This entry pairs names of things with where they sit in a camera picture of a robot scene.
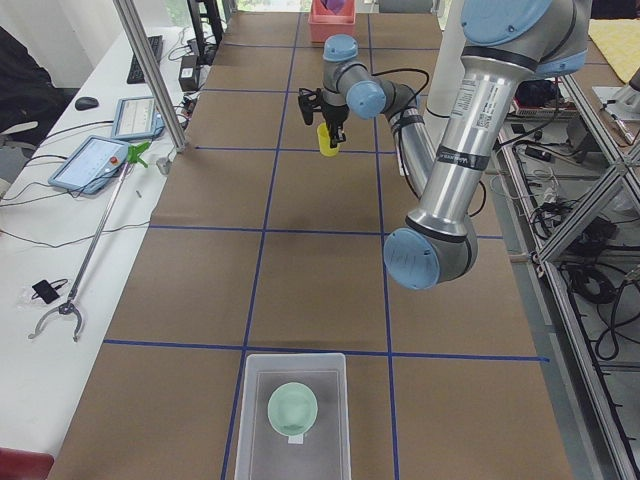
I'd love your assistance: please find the yellow plastic cup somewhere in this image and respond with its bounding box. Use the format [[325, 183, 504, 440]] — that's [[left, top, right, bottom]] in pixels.
[[316, 123, 339, 157]]

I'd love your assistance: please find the mint green bowl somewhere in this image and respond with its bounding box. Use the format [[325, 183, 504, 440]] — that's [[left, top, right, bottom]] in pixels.
[[267, 382, 318, 437]]

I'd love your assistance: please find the lower teach pendant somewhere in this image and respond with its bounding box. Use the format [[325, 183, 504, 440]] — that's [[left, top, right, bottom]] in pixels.
[[48, 135, 130, 195]]

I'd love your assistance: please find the black computer mouse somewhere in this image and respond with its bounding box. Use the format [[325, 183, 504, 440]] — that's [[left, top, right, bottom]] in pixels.
[[74, 96, 100, 111]]

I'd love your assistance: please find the clear plastic bin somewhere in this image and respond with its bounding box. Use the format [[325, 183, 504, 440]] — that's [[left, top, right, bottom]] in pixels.
[[234, 353, 352, 479]]

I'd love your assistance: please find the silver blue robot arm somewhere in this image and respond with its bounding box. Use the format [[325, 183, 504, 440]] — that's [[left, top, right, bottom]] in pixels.
[[316, 1, 592, 290]]

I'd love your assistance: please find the aluminium frame post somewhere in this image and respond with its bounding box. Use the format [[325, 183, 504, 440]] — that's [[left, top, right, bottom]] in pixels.
[[113, 0, 187, 153]]

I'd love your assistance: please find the reacher grabber tool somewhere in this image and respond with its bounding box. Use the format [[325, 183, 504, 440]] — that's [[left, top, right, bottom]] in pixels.
[[28, 140, 151, 343]]

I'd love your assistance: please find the black keyboard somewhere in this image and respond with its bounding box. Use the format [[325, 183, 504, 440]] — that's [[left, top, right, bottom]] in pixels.
[[126, 34, 165, 85]]

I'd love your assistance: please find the black power adapter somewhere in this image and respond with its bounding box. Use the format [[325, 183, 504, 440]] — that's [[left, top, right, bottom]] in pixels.
[[178, 55, 201, 92]]

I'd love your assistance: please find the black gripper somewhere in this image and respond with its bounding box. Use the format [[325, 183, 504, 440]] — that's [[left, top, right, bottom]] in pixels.
[[321, 92, 350, 148]]

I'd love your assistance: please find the upper teach pendant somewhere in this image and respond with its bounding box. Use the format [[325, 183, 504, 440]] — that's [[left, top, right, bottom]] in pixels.
[[111, 96, 164, 141]]

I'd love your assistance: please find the pink plastic bin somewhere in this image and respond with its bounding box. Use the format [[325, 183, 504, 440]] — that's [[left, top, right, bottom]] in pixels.
[[308, 0, 356, 43]]

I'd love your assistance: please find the teach pendant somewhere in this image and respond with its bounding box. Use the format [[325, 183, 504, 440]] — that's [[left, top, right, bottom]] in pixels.
[[111, 96, 164, 141], [48, 135, 130, 195]]

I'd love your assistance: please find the purple cloth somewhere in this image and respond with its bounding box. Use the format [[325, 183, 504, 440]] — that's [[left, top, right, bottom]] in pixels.
[[321, 0, 346, 14]]

